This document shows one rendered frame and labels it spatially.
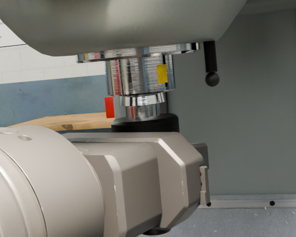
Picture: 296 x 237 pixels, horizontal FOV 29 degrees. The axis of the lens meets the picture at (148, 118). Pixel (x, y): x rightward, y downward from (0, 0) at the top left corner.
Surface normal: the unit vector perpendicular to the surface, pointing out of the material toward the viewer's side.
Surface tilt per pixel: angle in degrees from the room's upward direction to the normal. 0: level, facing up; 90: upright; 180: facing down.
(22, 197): 64
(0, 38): 90
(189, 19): 136
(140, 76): 90
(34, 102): 90
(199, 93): 90
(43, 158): 43
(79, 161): 53
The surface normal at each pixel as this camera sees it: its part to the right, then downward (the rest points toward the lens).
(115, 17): -0.15, 0.53
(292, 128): -0.30, 0.13
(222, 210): -0.32, -0.33
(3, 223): 0.78, -0.28
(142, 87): 0.07, 0.10
